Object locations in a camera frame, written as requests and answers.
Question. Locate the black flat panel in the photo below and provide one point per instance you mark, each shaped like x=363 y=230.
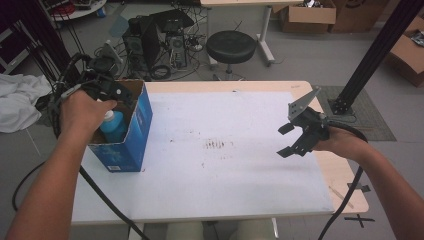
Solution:
x=171 y=20

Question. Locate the black round stool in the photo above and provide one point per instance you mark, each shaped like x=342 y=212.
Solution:
x=230 y=46

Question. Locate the blue bottle with white cap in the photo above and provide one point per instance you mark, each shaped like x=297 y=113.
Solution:
x=113 y=130

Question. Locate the closed brown cardboard box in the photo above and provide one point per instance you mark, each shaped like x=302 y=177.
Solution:
x=356 y=15

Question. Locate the person's right hand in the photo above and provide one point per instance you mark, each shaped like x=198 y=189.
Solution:
x=345 y=141

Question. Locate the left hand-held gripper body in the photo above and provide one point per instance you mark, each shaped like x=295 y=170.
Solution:
x=100 y=75

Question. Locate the black tape strip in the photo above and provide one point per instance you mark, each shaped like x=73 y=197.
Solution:
x=361 y=187

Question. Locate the black computer tower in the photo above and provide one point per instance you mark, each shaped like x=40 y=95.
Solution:
x=146 y=43

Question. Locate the open brown cardboard box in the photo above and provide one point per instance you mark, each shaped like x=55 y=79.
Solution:
x=308 y=18

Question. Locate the grey floor mat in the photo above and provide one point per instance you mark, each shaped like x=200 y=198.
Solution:
x=373 y=123

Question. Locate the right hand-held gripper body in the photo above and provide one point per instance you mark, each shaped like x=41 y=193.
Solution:
x=311 y=128

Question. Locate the open computer case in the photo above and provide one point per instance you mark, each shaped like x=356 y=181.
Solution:
x=177 y=50

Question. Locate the black aluminium post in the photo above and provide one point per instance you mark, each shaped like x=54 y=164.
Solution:
x=376 y=50

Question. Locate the blue cardboard box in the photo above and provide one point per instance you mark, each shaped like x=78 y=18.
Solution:
x=133 y=140

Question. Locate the round white table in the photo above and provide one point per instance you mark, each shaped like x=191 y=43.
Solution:
x=83 y=11

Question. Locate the white desk with metal leg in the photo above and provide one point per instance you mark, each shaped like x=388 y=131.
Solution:
x=265 y=30

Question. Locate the person's left hand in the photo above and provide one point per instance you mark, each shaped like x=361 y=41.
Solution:
x=81 y=115

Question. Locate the large brown cardboard box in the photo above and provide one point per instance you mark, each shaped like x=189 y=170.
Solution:
x=408 y=58

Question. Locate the white cloth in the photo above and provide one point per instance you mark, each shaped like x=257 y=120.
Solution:
x=16 y=100

